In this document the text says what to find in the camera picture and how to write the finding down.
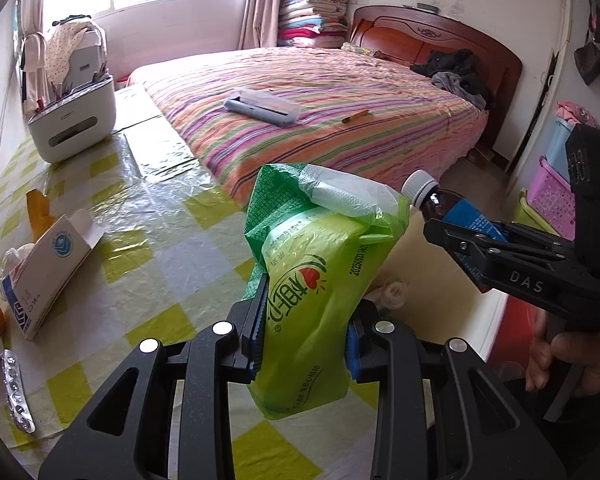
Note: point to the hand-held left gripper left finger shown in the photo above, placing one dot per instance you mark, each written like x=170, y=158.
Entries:
x=255, y=345

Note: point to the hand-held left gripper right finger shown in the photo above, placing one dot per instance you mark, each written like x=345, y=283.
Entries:
x=352, y=357

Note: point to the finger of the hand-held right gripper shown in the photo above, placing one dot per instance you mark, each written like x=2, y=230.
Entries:
x=540, y=241
x=455, y=242

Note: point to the brown bottle with white cap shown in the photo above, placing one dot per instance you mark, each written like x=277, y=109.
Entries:
x=430, y=200

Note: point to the green tissue pack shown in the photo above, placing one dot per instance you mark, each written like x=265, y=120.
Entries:
x=310, y=300

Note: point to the yellow foil wrapper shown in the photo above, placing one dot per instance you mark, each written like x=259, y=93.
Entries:
x=40, y=210

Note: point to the green plastic basket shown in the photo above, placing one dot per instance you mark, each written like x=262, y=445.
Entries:
x=530, y=215

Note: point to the pink plastic basket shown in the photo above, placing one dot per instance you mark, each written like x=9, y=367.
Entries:
x=550, y=200

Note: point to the blue plastic container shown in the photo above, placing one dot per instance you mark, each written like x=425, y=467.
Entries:
x=562, y=145

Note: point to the orange pencil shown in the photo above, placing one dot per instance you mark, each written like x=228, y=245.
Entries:
x=356, y=116

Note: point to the black garment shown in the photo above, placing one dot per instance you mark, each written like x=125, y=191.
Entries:
x=450, y=62

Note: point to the hanging dark bags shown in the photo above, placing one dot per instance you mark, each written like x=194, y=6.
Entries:
x=592, y=60

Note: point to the bed with striped sheet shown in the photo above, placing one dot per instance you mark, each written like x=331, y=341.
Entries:
x=305, y=110

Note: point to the yellow patterned packet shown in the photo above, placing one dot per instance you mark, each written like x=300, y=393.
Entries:
x=360, y=50

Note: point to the white and red medicine box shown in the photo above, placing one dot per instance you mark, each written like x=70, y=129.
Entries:
x=50, y=270

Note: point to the wooden headboard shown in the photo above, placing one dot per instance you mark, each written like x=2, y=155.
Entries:
x=405, y=30

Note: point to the grey remote on bed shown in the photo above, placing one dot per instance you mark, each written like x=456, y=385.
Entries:
x=262, y=107

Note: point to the silver blister pack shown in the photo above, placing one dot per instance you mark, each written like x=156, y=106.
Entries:
x=17, y=392

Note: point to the stack of folded quilts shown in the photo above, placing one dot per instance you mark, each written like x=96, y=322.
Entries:
x=315, y=10

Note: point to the white desktop organizer box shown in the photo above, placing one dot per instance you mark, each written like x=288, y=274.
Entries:
x=75, y=120

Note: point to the pink curtain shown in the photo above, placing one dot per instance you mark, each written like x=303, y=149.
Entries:
x=257, y=10

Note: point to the white appliance with dotted cloth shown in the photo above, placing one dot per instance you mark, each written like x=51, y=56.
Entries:
x=77, y=50

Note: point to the hanging white robe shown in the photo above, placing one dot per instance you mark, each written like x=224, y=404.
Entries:
x=30, y=70

